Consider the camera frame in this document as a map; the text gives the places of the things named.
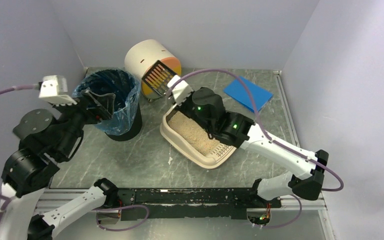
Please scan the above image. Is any black bin with blue bag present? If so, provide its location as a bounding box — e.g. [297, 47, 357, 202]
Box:
[72, 68, 143, 142]

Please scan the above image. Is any black litter scoop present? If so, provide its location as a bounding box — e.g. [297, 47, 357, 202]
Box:
[141, 60, 177, 97]

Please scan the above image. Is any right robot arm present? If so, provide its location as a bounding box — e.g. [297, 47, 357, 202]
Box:
[171, 86, 329, 201]

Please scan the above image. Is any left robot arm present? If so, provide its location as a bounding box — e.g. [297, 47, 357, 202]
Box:
[0, 90, 120, 240]

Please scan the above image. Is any sand litter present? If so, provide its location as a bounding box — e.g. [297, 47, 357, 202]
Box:
[167, 111, 220, 155]

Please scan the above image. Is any beige litter box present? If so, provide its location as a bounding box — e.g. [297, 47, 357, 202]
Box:
[160, 105, 237, 169]

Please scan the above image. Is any blue flat pad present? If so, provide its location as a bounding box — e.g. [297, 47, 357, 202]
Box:
[223, 76, 274, 114]

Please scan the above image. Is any cylindrical mini drawer cabinet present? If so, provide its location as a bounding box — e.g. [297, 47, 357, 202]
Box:
[124, 39, 182, 80]

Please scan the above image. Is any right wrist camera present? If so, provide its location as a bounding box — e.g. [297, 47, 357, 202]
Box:
[165, 75, 194, 106]

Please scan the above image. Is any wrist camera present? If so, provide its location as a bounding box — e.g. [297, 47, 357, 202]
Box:
[38, 75, 77, 106]
[165, 75, 194, 106]

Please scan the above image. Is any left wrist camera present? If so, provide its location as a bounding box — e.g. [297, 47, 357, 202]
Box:
[38, 75, 77, 106]

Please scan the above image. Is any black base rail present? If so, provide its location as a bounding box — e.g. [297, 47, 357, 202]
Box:
[103, 187, 282, 220]

